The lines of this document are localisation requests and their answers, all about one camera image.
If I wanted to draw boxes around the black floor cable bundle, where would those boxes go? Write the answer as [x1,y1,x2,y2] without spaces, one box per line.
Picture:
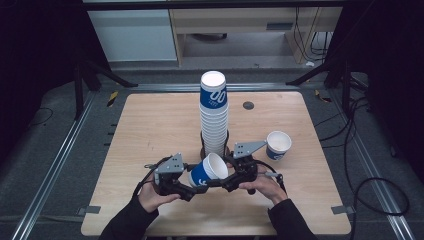
[314,96,371,149]

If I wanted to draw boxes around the hand-held gripper cable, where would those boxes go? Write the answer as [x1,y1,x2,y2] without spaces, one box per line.
[254,159,288,194]
[132,156,173,198]

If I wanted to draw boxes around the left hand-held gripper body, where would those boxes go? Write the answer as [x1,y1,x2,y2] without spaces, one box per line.
[154,152,193,200]

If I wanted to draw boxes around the black hanging desk cables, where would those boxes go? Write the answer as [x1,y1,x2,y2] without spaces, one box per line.
[293,7,332,63]

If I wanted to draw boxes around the left hand-held gripper cable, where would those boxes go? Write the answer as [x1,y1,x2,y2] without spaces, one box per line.
[132,156,173,198]

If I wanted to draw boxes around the yellow black tape strip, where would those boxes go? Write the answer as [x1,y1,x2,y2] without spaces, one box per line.
[314,89,333,104]
[106,90,119,108]

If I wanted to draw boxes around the thin black floor cable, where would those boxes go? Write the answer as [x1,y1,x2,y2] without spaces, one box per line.
[28,107,54,129]

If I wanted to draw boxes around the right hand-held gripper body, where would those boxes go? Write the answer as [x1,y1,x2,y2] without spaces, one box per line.
[231,140,268,188]

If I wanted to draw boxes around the dark curtain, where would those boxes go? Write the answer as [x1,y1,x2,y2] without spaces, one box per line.
[0,0,111,161]
[324,0,424,184]

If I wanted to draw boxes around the stack of paper cups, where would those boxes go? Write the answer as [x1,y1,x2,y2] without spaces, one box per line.
[199,70,230,158]

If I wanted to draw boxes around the white cabinet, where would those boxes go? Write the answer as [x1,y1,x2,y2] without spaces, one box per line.
[87,9,178,63]

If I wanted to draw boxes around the black looped floor cable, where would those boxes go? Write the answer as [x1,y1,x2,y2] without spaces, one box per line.
[349,177,411,240]

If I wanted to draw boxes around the right hand-held gripper cable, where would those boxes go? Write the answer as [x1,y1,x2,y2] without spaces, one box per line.
[254,159,288,194]

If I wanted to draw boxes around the person's right hand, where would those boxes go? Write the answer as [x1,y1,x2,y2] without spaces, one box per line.
[238,165,288,206]

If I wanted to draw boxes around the black cup holder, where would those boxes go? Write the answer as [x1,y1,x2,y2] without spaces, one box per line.
[199,130,232,160]

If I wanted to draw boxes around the grey table bracket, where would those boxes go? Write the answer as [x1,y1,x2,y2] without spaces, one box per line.
[330,205,356,215]
[77,205,102,217]

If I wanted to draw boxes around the black metal stand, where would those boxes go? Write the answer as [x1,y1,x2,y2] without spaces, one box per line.
[285,49,369,118]
[73,59,139,121]

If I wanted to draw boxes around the metal floor rail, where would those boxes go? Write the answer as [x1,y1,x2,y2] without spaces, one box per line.
[328,89,416,240]
[9,91,98,240]
[128,82,301,93]

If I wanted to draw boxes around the person's left hand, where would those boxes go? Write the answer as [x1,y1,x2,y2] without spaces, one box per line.
[138,181,181,214]

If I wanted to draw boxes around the blue white paper cup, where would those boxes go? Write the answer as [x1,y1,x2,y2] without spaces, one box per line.
[265,130,293,162]
[188,152,230,188]

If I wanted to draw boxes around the light wooden desk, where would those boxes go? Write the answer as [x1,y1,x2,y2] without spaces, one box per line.
[168,7,344,66]

